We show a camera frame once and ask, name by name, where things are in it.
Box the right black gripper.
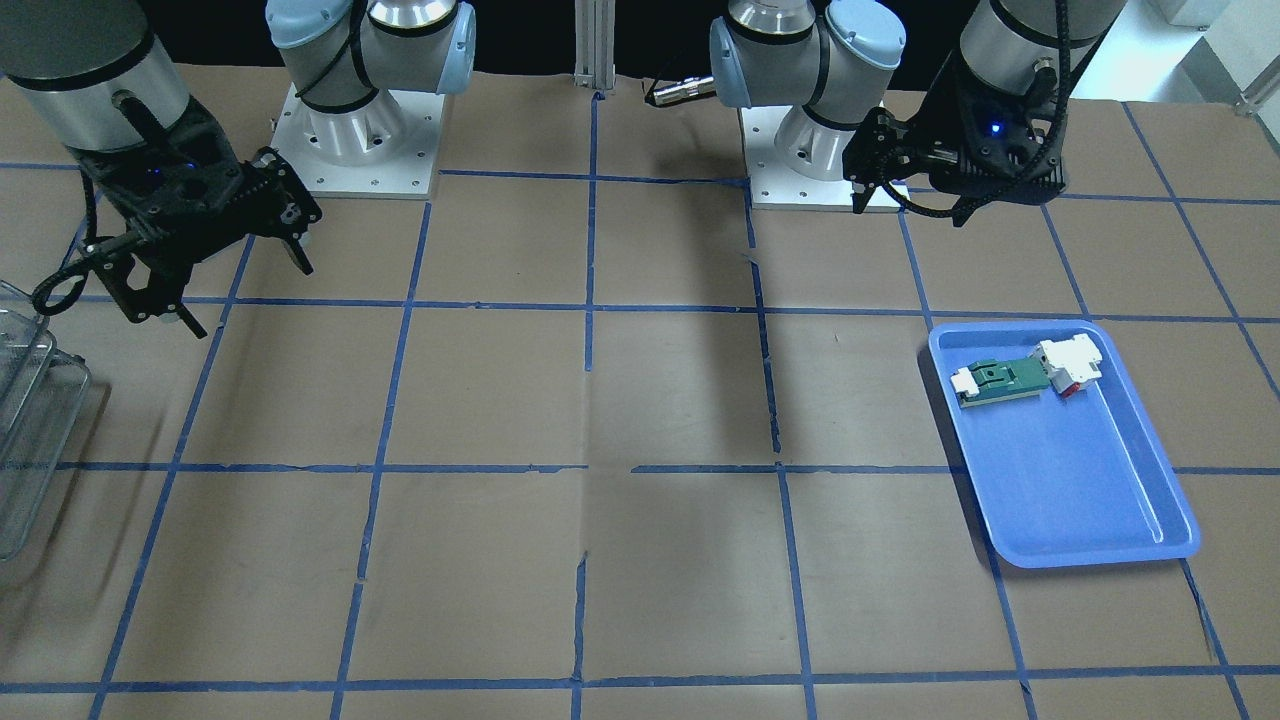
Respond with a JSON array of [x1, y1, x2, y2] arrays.
[[72, 95, 323, 340]]

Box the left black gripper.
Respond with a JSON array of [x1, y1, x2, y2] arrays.
[[844, 55, 1069, 229]]

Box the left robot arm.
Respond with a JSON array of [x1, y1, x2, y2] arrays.
[[645, 1, 1123, 227]]

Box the green terminal block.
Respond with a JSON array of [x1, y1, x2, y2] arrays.
[[950, 357, 1050, 407]]

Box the white circuit breaker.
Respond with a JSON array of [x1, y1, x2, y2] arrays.
[[1029, 333, 1103, 398]]

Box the blue plastic tray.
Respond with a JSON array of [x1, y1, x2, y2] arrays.
[[928, 318, 1201, 568]]

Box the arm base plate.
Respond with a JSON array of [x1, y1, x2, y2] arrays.
[[271, 88, 449, 200], [739, 106, 859, 211]]

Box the aluminium frame post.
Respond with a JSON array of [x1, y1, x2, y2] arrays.
[[572, 0, 617, 94]]

